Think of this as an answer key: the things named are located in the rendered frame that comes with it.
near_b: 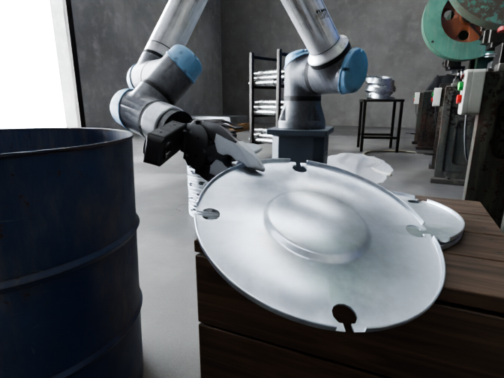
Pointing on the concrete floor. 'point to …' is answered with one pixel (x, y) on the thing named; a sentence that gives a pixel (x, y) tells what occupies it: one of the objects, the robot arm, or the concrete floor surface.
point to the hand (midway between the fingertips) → (253, 171)
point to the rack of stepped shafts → (272, 78)
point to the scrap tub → (69, 254)
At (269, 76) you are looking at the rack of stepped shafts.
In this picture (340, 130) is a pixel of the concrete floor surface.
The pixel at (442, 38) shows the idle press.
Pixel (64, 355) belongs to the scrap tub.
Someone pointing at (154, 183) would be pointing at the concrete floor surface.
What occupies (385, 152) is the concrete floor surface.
